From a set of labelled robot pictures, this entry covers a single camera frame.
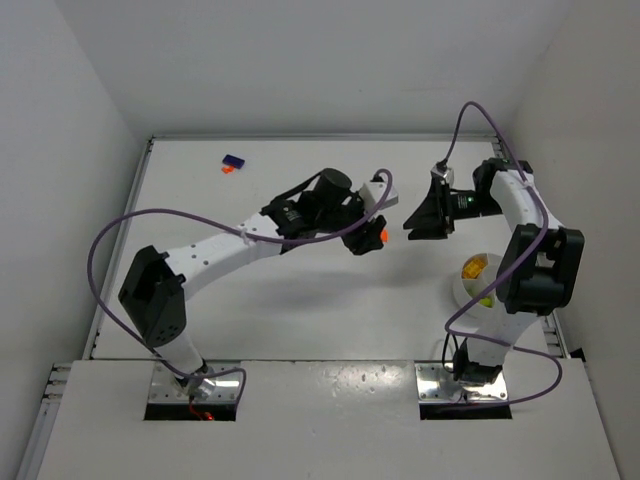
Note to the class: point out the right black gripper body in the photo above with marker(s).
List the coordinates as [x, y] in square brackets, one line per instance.
[447, 205]

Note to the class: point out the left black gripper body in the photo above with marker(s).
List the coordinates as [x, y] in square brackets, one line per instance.
[354, 228]

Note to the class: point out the yellow long lego brick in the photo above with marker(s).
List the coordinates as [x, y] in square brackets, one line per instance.
[474, 267]

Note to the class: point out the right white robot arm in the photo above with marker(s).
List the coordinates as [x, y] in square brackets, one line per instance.
[538, 269]

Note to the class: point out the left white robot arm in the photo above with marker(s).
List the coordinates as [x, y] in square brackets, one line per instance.
[158, 285]

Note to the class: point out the white round divided container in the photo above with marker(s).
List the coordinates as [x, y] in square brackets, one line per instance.
[464, 290]

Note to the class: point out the blue flat lego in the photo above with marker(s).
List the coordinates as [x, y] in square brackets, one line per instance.
[233, 161]

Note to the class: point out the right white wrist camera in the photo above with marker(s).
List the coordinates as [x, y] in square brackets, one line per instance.
[443, 172]

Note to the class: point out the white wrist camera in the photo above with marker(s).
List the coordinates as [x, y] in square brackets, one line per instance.
[376, 196]
[443, 172]

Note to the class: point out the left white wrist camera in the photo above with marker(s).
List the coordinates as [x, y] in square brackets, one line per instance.
[376, 196]

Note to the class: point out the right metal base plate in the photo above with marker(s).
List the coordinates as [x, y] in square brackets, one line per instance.
[436, 386]

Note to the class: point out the metal base plate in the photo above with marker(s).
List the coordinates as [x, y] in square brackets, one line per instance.
[167, 390]
[436, 386]

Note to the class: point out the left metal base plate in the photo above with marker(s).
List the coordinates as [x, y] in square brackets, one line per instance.
[167, 390]

